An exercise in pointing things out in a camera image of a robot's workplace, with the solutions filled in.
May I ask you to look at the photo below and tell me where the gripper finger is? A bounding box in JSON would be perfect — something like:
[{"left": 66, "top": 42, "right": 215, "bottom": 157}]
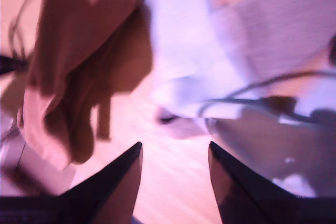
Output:
[
  {"left": 61, "top": 142, "right": 143, "bottom": 224},
  {"left": 0, "top": 56, "right": 27, "bottom": 74},
  {"left": 208, "top": 141, "right": 317, "bottom": 224}
]

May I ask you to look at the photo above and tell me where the grey frilly-cuff sock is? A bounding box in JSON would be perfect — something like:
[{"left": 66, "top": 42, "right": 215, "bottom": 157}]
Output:
[
  {"left": 209, "top": 0, "right": 336, "bottom": 83},
  {"left": 204, "top": 107, "right": 320, "bottom": 200}
]

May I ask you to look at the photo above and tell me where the pink sock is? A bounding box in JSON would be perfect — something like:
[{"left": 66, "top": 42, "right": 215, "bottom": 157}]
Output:
[
  {"left": 26, "top": 0, "right": 155, "bottom": 164},
  {"left": 16, "top": 84, "right": 77, "bottom": 172}
]

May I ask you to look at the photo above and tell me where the white sock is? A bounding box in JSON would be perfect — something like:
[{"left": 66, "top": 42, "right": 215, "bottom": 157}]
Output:
[
  {"left": 143, "top": 0, "right": 253, "bottom": 141},
  {"left": 275, "top": 87, "right": 336, "bottom": 127}
]

